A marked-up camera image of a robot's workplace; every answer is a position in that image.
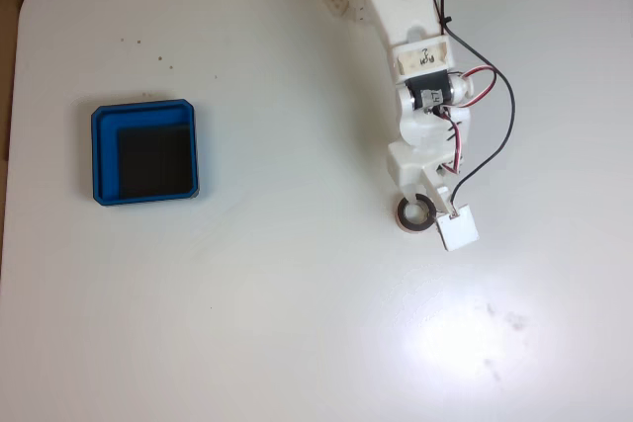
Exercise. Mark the blue square box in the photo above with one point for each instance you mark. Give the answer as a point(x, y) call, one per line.
point(106, 155)

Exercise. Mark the red tape roll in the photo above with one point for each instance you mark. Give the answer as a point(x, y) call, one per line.
point(415, 225)

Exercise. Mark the white square camera box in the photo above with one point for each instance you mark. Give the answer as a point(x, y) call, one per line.
point(460, 229)

